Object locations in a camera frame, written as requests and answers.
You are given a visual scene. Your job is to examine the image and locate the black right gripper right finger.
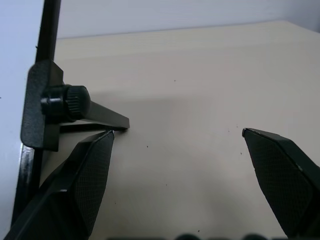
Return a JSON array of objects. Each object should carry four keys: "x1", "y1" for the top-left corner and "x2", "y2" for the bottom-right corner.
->
[{"x1": 241, "y1": 127, "x2": 320, "y2": 240}]

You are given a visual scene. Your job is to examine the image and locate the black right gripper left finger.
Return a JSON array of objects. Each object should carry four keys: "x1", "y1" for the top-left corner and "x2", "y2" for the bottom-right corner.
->
[{"x1": 0, "y1": 129, "x2": 116, "y2": 240}]

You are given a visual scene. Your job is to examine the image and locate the black knurled clamp knob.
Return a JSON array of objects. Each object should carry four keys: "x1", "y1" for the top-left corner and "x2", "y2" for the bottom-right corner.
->
[{"x1": 40, "y1": 84, "x2": 91, "y2": 123}]

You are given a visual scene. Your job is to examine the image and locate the black board stand bracket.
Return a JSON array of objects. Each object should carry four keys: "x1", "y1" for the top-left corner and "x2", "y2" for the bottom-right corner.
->
[{"x1": 20, "y1": 59, "x2": 131, "y2": 153}]

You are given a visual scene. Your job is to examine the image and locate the white board with black frame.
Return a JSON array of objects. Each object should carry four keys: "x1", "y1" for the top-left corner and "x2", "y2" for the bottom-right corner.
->
[{"x1": 0, "y1": 0, "x2": 62, "y2": 240}]

